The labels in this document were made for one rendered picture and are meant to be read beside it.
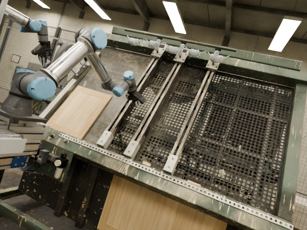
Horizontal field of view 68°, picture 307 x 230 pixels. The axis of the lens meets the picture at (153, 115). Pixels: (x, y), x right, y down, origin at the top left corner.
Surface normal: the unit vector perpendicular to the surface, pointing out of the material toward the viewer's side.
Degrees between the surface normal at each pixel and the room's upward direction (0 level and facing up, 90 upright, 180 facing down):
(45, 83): 97
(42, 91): 97
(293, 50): 90
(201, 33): 90
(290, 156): 58
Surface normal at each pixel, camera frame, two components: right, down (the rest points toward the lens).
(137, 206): -0.30, -0.10
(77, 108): -0.10, -0.59
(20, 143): 0.91, 0.29
